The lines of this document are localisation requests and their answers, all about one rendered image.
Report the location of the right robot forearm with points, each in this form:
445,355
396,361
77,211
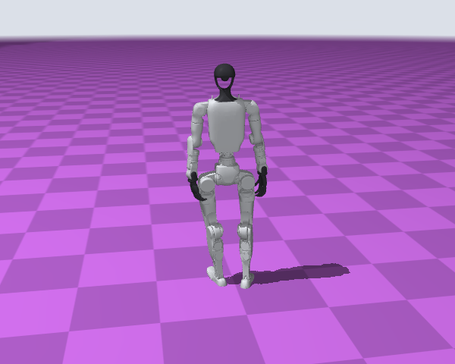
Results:
259,150

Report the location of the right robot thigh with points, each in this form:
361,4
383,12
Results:
246,194

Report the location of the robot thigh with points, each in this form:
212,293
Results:
206,184
246,194

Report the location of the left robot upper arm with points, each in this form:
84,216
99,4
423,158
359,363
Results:
199,110

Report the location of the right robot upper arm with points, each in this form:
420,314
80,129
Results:
254,121

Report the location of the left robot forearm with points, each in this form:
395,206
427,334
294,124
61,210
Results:
192,159

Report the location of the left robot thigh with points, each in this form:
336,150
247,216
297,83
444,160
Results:
206,184

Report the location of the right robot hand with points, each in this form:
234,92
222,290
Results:
262,182

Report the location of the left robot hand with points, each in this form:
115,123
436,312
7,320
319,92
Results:
194,188

